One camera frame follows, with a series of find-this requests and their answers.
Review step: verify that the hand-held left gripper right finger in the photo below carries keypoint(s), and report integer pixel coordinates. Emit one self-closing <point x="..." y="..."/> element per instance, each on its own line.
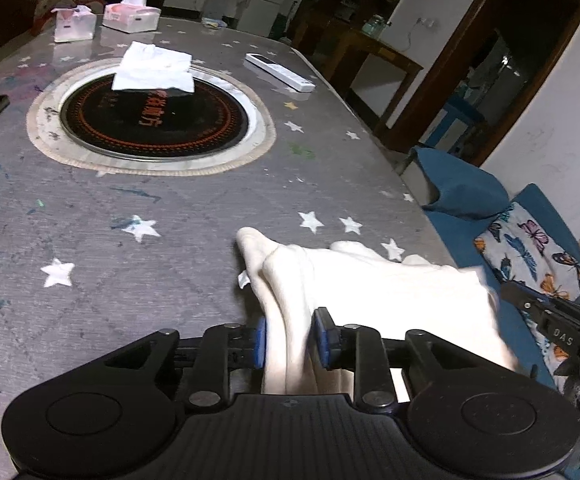
<point x="322" y="341"/>

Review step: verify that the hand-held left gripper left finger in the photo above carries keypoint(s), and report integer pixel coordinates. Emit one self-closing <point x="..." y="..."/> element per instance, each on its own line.
<point x="260" y="342"/>

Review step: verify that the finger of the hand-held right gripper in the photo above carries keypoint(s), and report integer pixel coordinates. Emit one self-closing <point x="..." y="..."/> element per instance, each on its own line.
<point x="554" y="320"/>

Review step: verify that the white t-shirt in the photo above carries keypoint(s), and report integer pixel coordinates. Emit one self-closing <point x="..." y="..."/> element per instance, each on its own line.
<point x="394" y="300"/>

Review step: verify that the butterfly print cushion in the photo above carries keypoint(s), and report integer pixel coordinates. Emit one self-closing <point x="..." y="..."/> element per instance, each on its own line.
<point x="529" y="245"/>

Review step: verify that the blue sofa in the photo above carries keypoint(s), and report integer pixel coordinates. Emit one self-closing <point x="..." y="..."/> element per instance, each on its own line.
<point x="454" y="232"/>

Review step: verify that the grey star tablecloth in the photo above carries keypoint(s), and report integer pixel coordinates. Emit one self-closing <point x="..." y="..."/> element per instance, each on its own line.
<point x="120" y="260"/>

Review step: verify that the blue cushion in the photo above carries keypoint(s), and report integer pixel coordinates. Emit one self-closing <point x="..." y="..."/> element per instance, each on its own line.
<point x="462" y="182"/>

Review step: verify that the blue stool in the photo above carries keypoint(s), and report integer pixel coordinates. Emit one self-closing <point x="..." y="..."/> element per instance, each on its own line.
<point x="457" y="115"/>

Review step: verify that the round built-in hot plate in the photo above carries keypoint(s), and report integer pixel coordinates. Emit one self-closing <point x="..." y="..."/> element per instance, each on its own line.
<point x="170" y="127"/>

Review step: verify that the white remote control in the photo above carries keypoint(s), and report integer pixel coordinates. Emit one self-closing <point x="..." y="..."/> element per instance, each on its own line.
<point x="280" y="72"/>

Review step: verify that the wooden side table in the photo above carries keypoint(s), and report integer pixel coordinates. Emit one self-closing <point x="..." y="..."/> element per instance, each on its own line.
<point x="369" y="50"/>

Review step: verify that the white paper tissue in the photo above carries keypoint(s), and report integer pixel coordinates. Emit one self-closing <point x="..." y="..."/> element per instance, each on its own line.
<point x="152" y="67"/>

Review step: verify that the green glass jar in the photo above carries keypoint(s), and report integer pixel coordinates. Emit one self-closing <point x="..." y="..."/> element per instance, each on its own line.
<point x="373" y="26"/>

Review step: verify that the small packet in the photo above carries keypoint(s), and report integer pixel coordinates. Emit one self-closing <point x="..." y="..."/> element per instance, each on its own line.
<point x="215" y="22"/>

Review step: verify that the large white tissue box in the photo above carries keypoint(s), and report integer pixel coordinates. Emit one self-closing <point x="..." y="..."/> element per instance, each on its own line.
<point x="131" y="16"/>

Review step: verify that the small pink tissue pack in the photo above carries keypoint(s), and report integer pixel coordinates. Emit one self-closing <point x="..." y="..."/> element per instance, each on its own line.
<point x="74" y="25"/>

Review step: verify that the decorated chair back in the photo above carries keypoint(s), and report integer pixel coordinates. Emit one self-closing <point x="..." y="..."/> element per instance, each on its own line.
<point x="54" y="0"/>

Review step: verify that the wooden door frame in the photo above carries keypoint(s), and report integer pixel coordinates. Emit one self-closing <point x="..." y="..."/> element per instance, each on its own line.
<point x="439" y="60"/>

